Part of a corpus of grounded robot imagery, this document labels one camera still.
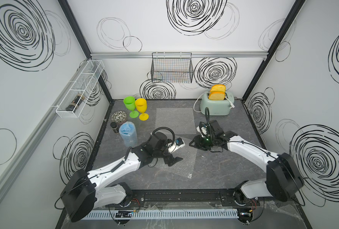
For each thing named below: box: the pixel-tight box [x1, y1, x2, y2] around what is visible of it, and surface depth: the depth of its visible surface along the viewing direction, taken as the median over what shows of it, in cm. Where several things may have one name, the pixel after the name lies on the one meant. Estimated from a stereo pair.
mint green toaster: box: [200, 91, 235, 116], surface depth 102 cm
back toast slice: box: [210, 83, 226, 92], surface depth 101 cm
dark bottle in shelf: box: [65, 93, 85, 113], surface depth 68 cm
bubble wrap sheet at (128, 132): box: [118, 121, 138, 148], surface depth 86 cm
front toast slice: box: [208, 90, 226, 101], surface depth 99 cm
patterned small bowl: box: [110, 110, 128, 125], surface depth 108 cm
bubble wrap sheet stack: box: [155, 107, 197, 135], surface depth 111 cm
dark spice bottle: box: [110, 121, 119, 135], surface depth 95 cm
